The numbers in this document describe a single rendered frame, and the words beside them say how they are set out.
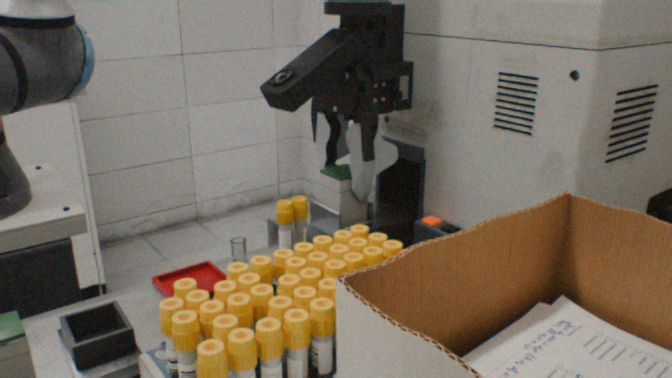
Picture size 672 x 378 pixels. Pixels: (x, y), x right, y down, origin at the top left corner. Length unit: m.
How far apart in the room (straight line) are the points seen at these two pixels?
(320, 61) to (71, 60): 0.42
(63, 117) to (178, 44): 0.94
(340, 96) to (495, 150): 0.17
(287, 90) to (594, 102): 0.27
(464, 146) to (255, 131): 2.58
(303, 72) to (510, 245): 0.25
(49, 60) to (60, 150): 1.32
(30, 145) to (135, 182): 0.90
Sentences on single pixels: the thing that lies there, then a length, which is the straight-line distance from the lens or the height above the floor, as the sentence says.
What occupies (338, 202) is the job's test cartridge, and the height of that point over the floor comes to 0.96.
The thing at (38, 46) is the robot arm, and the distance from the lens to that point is 0.84.
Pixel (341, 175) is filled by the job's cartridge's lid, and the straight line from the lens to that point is 0.61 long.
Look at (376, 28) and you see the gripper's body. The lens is 0.62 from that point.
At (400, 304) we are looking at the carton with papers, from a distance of 0.37.
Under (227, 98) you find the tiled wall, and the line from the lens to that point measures 3.04.
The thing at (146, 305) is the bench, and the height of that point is 0.88.
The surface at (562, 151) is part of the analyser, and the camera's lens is 0.55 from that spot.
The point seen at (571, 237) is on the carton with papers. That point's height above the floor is 0.99.
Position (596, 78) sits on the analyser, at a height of 1.11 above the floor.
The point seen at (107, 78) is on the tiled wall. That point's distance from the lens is 2.80.
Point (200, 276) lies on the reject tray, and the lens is 0.64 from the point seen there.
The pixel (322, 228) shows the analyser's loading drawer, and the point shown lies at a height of 0.92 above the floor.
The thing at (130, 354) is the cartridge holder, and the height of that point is 0.89.
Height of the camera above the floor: 1.18
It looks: 20 degrees down
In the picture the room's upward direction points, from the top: straight up
